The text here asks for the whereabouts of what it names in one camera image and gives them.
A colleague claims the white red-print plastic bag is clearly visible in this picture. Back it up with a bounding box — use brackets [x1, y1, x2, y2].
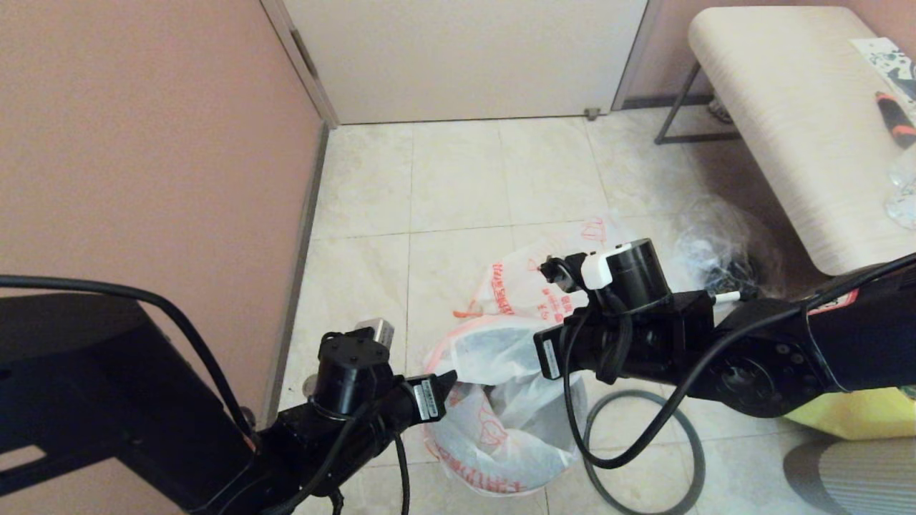
[422, 315, 589, 498]

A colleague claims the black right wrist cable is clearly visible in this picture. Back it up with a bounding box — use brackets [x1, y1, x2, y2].
[562, 254, 916, 471]

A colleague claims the white door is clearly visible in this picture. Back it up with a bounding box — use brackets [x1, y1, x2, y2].
[283, 0, 651, 125]

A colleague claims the printed white paper sheet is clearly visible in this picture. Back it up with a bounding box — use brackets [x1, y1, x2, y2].
[850, 37, 916, 87]

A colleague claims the clear crumpled plastic bottle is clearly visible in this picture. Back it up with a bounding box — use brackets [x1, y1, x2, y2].
[885, 147, 916, 230]

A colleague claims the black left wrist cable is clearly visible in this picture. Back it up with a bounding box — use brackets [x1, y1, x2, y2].
[0, 275, 410, 515]

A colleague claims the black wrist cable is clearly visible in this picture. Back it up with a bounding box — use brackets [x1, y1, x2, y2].
[562, 254, 916, 471]
[0, 275, 410, 515]

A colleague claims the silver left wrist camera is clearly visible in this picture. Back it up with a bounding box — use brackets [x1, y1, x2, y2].
[354, 318, 396, 350]

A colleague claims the grey baseboard strip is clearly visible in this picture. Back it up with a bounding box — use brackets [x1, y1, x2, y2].
[261, 123, 331, 430]

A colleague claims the white bag with orange print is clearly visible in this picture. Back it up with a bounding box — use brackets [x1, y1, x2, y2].
[452, 215, 688, 324]

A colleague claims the grey ribbed bin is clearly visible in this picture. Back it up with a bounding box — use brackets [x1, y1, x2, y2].
[782, 438, 916, 515]

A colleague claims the black orange tool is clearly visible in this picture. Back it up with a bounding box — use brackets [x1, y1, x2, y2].
[874, 91, 916, 149]

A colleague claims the clear bag with black items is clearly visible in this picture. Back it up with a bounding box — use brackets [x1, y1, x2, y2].
[673, 195, 786, 301]

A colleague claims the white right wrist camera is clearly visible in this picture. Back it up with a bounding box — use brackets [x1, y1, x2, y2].
[538, 243, 634, 290]

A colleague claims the yellow fabric tote bag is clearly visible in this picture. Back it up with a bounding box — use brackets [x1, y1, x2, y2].
[784, 386, 916, 441]

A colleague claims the white wood-grain table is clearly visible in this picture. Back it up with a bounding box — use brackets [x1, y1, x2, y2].
[655, 6, 916, 276]

